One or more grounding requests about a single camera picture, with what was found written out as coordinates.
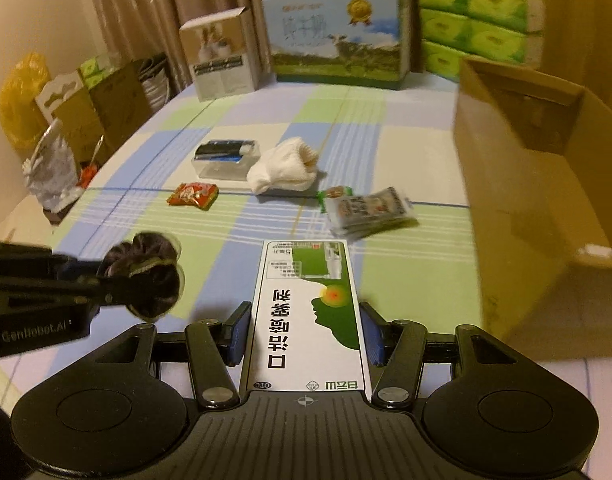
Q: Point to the dark red flat box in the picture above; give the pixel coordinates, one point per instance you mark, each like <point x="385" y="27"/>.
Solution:
<point x="60" y="212"/>

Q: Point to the white striped bag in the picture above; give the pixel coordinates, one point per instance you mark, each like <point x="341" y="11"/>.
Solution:
<point x="155" y="82"/>

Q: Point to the small orange red packet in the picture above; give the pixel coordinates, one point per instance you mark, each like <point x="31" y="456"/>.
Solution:
<point x="88" y="174"/>

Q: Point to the crumpled silver foil bag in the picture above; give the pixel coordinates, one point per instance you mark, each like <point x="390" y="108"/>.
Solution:
<point x="53" y="160"/>

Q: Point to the plain brown cardboard carton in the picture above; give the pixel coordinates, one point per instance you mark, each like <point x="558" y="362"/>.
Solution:
<point x="123" y="105"/>

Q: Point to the dark hair scrunchie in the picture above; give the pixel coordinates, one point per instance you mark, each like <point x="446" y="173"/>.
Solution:
<point x="158" y="285"/>

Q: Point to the white knitted glove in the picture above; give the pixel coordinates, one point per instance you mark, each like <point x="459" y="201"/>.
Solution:
<point x="281" y="167"/>

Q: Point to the large cardboard box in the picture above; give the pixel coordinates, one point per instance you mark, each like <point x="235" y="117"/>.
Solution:
<point x="516" y="185"/>

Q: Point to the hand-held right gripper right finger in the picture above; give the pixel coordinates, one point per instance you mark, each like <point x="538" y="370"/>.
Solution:
<point x="373" y="336"/>

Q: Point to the red snack packet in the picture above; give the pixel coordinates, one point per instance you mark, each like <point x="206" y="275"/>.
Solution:
<point x="193" y="195"/>

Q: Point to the bundle of silver sachets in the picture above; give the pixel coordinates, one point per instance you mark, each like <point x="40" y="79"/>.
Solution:
<point x="371" y="210"/>

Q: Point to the clear plastic case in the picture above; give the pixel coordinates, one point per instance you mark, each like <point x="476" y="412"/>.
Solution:
<point x="220" y="160"/>

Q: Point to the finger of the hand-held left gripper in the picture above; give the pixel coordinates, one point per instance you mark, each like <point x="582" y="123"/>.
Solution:
<point x="40" y="257"/>
<point x="50" y="292"/>

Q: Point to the green snack packet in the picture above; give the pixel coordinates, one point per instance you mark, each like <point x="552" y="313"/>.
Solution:
<point x="331" y="195"/>

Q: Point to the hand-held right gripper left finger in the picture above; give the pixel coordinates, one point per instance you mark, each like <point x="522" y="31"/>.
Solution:
<point x="238" y="335"/>

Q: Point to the stack of green tissue packs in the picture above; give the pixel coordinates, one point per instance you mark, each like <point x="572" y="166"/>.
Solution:
<point x="471" y="25"/>

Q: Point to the white and green medicine box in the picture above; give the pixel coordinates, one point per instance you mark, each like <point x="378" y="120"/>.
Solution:
<point x="306" y="320"/>

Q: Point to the blue milk gift carton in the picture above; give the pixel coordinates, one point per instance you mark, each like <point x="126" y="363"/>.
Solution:
<point x="331" y="35"/>

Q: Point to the yellow plastic bag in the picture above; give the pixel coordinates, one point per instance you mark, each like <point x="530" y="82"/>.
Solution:
<point x="20" y="100"/>

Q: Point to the white box with animal print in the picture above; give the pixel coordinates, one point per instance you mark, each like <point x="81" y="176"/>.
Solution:
<point x="220" y="55"/>

